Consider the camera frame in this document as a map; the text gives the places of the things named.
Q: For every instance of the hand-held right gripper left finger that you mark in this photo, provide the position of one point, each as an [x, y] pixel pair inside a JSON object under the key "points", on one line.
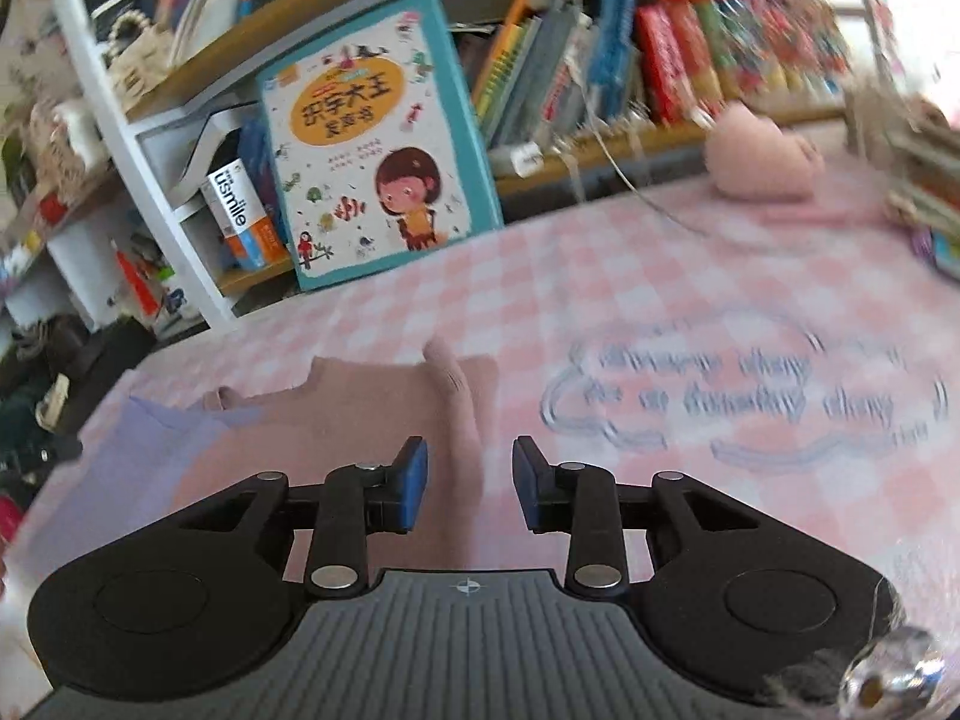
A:
{"points": [[412, 484]]}

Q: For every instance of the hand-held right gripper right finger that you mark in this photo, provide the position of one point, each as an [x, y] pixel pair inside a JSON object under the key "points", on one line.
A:
{"points": [[527, 484]]}

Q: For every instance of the pink and purple sweater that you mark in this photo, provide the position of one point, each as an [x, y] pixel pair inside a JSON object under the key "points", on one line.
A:
{"points": [[337, 405]]}

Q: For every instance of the teal children's picture book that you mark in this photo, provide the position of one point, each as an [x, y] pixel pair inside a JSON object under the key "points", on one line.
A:
{"points": [[360, 187]]}

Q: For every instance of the black flat box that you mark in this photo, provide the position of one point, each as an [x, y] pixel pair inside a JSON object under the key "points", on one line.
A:
{"points": [[112, 360]]}

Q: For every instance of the white and orange carton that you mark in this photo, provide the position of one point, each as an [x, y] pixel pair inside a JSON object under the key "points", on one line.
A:
{"points": [[232, 210]]}

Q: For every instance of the red tassel charm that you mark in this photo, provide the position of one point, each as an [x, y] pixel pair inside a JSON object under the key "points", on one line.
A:
{"points": [[133, 277]]}

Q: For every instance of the group of blue books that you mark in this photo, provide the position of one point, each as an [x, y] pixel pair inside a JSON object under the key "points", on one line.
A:
{"points": [[259, 157]]}

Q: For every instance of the dark green cloth pile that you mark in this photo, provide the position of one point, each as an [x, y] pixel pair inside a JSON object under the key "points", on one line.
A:
{"points": [[30, 435]]}

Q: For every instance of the pink plush toy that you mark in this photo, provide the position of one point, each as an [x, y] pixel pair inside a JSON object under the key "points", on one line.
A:
{"points": [[757, 154]]}

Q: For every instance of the fluffy charm with clear bead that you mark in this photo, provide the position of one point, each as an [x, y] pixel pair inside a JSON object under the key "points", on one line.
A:
{"points": [[892, 671]]}

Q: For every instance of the white and wood shelf unit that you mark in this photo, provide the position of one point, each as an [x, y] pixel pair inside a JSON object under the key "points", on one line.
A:
{"points": [[150, 165]]}

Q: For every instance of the row of thick red books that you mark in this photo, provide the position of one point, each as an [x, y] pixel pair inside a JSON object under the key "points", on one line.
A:
{"points": [[675, 60]]}

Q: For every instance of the cream quilted handbag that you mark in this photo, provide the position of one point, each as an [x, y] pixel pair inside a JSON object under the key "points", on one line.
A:
{"points": [[142, 52]]}

